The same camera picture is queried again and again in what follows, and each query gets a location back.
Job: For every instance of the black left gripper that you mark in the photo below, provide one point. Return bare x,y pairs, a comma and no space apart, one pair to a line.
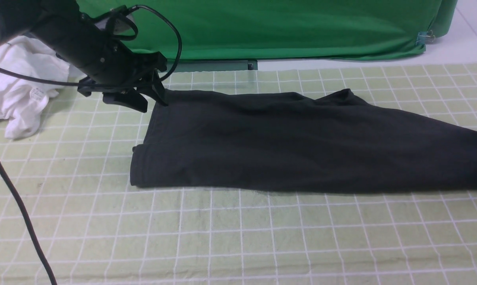
120,72

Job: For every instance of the dark gray long-sleeve top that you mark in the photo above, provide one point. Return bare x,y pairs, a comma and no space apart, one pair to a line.
286,142

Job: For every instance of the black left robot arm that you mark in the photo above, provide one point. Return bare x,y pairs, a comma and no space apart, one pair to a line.
93,45

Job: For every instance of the green backdrop cloth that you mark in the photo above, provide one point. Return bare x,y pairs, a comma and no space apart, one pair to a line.
363,30

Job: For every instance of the white crumpled garment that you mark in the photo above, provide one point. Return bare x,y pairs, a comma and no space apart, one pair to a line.
22,102

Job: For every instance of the blue binder clip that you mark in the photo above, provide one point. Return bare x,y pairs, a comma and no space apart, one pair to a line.
425,37

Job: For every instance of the dark green metal base bracket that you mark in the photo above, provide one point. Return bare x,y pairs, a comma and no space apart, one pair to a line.
216,65

